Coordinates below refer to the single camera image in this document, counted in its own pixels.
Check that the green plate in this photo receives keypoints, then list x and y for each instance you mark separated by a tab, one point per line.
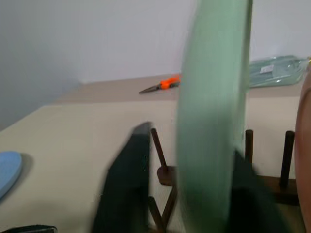
209	121

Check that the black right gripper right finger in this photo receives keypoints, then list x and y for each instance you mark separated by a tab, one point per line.
250	201

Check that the blue plate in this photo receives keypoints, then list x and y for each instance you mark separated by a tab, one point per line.
8	171

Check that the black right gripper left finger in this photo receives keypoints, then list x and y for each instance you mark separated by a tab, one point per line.
124	184

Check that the dark wooden dish rack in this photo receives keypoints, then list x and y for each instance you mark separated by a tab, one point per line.
165	174

